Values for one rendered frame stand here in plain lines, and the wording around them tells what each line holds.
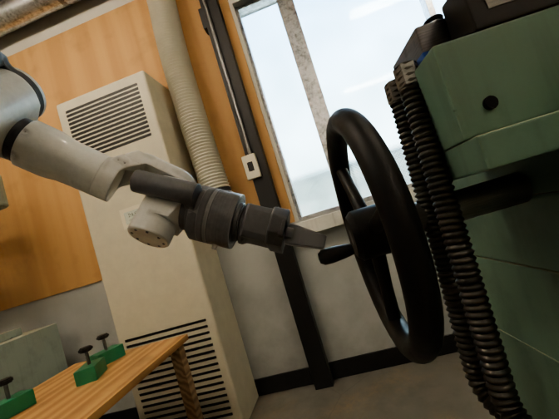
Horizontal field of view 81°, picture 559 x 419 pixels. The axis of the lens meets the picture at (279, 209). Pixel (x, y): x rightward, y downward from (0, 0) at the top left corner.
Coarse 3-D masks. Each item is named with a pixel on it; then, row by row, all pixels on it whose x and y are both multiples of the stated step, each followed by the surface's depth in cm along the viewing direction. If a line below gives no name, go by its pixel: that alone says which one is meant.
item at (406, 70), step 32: (416, 64) 34; (416, 96) 33; (416, 128) 33; (416, 160) 37; (416, 192) 37; (448, 192) 32; (448, 224) 32; (448, 256) 32; (448, 288) 35; (480, 288) 31; (480, 320) 30; (480, 352) 30; (480, 384) 34; (512, 384) 30; (512, 416) 29
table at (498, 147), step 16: (512, 128) 26; (528, 128) 26; (544, 128) 26; (464, 144) 29; (480, 144) 26; (496, 144) 26; (512, 144) 26; (528, 144) 26; (544, 144) 26; (448, 160) 32; (464, 160) 29; (480, 160) 27; (496, 160) 26; (512, 160) 26; (464, 176) 30
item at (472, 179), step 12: (540, 156) 33; (552, 156) 32; (504, 168) 39; (516, 168) 37; (528, 168) 35; (540, 168) 34; (552, 168) 32; (456, 180) 52; (468, 180) 48; (480, 180) 45; (540, 180) 34; (552, 180) 33; (540, 192) 35
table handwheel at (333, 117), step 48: (336, 144) 42; (384, 144) 27; (336, 192) 50; (384, 192) 25; (480, 192) 36; (528, 192) 36; (384, 240) 36; (384, 288) 40; (432, 288) 25; (432, 336) 26
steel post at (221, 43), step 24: (216, 0) 180; (216, 24) 180; (216, 48) 178; (240, 96) 177; (240, 120) 175; (264, 168) 174; (264, 192) 174; (288, 264) 172; (288, 288) 172; (312, 312) 174; (312, 336) 169; (312, 360) 169
